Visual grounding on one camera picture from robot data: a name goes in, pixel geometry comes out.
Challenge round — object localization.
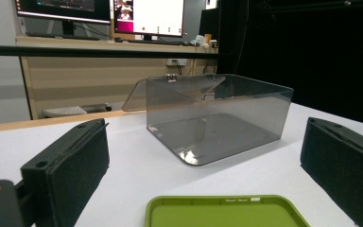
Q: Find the black keyboard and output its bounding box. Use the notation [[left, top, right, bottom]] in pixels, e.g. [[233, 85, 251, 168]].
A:
[[26, 31, 100, 42], [127, 38, 185, 46]]

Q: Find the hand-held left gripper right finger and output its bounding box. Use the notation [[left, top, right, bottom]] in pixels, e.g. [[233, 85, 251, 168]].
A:
[[300, 116, 363, 227]]

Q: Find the wide dark computer monitor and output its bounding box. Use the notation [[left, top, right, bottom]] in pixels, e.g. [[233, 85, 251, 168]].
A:
[[14, 0, 112, 37]]

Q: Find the light wooden desk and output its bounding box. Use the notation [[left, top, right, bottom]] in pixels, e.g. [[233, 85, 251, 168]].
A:
[[14, 35, 219, 120]]

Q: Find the power strip under desk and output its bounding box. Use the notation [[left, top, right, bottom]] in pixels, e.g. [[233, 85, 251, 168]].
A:
[[165, 58, 189, 67]]

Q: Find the black curtain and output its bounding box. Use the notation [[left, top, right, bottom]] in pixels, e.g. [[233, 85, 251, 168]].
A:
[[216, 0, 363, 128]]

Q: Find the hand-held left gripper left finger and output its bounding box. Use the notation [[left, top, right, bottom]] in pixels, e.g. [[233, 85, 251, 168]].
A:
[[21, 118, 111, 227]]

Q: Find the transparent grey lidded box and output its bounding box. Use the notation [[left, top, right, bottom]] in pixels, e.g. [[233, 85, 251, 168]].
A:
[[121, 73, 295, 167]]

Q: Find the black horizontal frame bar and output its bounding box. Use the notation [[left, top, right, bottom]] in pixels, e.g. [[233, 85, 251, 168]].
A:
[[0, 44, 220, 60]]

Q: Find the computer monitor with white screen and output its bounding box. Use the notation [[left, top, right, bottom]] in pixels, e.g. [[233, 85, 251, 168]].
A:
[[112, 0, 185, 42]]

